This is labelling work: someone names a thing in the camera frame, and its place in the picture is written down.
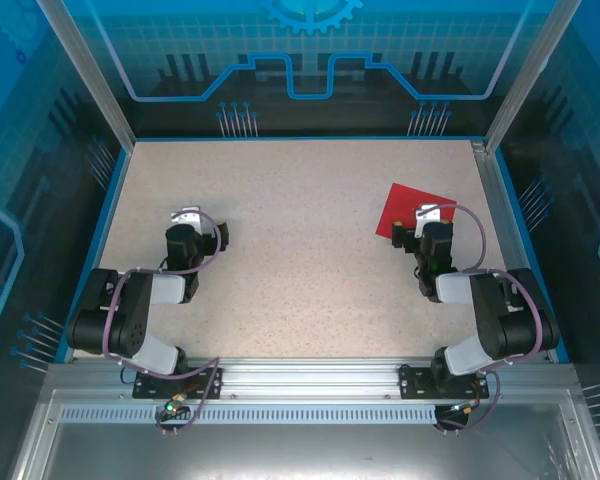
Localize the red square paper sheet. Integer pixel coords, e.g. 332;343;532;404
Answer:
374;182;459;240

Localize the sheet metal tray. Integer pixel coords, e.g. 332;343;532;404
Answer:
9;389;600;480

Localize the blue printed right side panel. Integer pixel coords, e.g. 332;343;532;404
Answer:
494;0;600;480

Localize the blue printed panel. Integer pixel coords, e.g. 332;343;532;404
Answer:
62;0;537;140
0;0;133;480
494;0;600;480

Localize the blue printed left side panel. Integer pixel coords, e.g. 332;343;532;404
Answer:
0;0;133;480

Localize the blue printed back panel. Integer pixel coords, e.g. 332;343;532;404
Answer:
62;0;537;140

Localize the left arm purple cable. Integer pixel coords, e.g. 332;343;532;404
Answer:
101;209;225;434

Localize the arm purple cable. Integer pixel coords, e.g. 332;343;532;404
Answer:
101;209;225;434
415;202;544;435

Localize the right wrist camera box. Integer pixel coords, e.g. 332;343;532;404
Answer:
413;202;444;239

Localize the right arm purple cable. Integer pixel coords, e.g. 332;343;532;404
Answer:
415;202;544;435

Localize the aluminium side rail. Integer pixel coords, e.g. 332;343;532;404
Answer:
471;140;552;362

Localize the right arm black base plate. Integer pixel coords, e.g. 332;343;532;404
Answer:
398;364;490;401

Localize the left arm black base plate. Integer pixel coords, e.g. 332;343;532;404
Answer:
132;367;225;400

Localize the left cable connector green light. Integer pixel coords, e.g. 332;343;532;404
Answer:
162;393;189;417

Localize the right cable connector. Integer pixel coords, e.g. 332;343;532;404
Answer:
447;398;483;417

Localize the aluminium mounting rail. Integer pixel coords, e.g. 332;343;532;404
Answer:
46;356;577;401

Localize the slotted grey cable duct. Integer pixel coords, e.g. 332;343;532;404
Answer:
58;405;440;426

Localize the left aluminium frame post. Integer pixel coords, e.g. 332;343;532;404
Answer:
36;0;137;150

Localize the aluminium frame post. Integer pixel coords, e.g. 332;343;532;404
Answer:
36;0;137;150
483;0;585;154

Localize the right aluminium frame post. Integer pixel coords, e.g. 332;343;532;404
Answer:
483;0;585;154

